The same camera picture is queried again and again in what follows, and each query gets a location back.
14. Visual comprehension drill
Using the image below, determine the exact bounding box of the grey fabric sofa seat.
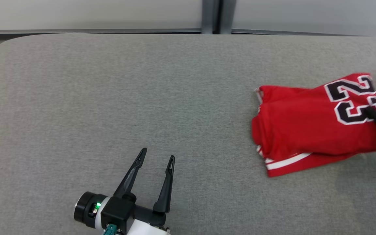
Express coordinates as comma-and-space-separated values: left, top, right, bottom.
0, 33, 376, 235

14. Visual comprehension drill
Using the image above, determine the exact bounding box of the grey partition base rail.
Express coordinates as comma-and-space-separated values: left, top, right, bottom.
232, 29, 368, 36
0, 29, 203, 36

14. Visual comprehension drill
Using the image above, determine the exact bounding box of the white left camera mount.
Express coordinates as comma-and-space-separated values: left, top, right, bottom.
128, 219, 171, 235

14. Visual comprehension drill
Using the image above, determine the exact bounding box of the red jersey number 23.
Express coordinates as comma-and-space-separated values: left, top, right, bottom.
251, 72, 376, 178

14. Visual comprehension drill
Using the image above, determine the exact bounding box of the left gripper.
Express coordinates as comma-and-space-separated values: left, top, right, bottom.
74, 148, 176, 229

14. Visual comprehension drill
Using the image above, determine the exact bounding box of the grey partition post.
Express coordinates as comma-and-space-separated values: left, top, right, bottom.
202, 0, 220, 34
220, 0, 236, 34

